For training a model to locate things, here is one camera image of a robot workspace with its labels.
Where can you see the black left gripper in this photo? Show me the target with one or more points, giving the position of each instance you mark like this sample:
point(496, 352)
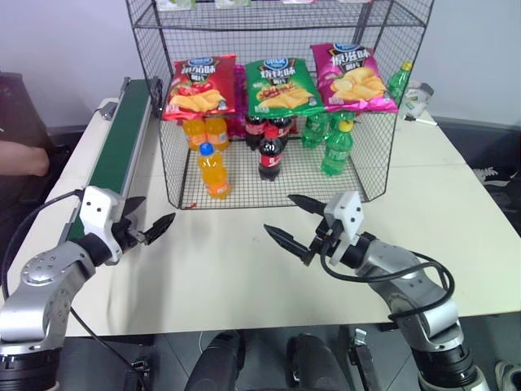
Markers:
point(127, 230)

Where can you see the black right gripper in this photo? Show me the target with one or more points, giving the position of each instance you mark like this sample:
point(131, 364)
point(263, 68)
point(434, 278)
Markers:
point(325, 238)

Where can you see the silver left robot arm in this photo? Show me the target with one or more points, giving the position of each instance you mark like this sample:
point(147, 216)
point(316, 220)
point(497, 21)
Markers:
point(36, 293)

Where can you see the person's bare forearm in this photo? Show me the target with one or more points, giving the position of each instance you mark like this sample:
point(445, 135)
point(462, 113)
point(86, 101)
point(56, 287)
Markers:
point(20, 159)

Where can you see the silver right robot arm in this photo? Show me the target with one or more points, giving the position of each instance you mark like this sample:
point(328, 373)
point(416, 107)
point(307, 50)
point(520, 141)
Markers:
point(419, 301)

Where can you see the green conveyor belt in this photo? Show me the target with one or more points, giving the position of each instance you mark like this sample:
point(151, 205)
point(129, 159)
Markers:
point(118, 138)

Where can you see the cola bottle red label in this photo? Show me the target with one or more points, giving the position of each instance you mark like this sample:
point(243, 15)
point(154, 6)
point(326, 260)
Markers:
point(253, 130)
point(284, 127)
point(270, 156)

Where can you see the orange soda bottle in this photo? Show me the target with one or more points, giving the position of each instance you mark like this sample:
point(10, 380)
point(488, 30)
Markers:
point(213, 175)
point(192, 134)
point(217, 132)

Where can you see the green soda bottle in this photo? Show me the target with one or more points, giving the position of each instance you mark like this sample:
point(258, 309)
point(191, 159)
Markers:
point(313, 130)
point(398, 83)
point(337, 150)

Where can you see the black rounded cover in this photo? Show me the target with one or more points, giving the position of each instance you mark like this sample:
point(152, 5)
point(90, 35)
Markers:
point(315, 362)
point(213, 362)

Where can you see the green potato chip bag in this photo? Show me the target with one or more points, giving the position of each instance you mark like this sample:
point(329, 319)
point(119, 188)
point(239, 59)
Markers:
point(281, 85)

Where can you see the red potato chip bag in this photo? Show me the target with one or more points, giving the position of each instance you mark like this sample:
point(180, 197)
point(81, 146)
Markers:
point(199, 87)

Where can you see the magenta potato chip bag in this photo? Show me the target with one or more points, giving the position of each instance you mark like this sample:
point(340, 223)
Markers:
point(240, 89)
point(354, 77)

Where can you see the black metal table leg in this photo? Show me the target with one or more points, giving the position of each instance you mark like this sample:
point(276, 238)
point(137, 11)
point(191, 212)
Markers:
point(364, 358)

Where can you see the white marker pen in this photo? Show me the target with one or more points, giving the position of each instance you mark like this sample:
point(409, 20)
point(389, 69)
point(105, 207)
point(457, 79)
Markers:
point(421, 120)

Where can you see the black white sneaker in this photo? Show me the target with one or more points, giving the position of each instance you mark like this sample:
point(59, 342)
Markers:
point(494, 176)

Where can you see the green white snack pack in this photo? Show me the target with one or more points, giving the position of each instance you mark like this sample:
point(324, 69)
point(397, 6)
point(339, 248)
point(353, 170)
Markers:
point(179, 3)
point(232, 3)

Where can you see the grey sneaker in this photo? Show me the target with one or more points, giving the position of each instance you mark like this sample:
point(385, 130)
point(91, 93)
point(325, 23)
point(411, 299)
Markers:
point(509, 376)

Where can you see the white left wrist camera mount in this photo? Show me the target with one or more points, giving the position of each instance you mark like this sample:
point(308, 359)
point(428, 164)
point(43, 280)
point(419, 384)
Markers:
point(97, 203)

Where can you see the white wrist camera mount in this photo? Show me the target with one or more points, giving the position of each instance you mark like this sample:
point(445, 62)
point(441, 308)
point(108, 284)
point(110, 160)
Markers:
point(97, 203)
point(348, 207)

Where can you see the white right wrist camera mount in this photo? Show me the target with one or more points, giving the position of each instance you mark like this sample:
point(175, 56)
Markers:
point(348, 207)

